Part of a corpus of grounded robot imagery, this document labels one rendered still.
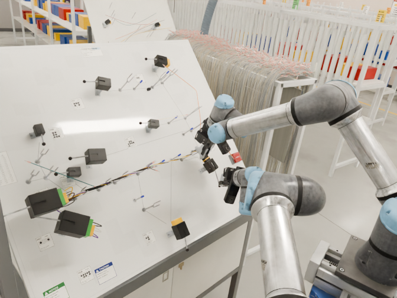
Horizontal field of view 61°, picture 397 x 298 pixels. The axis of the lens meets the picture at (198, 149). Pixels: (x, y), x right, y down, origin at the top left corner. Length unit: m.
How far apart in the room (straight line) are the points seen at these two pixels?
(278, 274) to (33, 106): 1.09
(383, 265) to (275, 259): 0.47
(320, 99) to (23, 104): 1.07
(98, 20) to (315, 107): 3.75
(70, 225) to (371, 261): 0.95
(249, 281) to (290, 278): 1.91
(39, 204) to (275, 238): 0.74
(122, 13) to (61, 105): 3.35
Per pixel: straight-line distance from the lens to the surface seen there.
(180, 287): 1.79
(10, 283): 1.11
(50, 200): 1.20
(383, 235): 1.15
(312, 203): 0.98
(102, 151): 1.34
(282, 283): 0.76
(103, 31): 4.49
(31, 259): 1.31
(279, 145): 2.57
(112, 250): 1.39
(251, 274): 2.73
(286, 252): 0.81
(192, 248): 1.58
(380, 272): 1.20
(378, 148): 1.23
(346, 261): 1.24
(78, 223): 1.21
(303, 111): 1.09
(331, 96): 1.11
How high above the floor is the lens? 1.91
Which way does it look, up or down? 26 degrees down
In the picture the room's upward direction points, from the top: 6 degrees clockwise
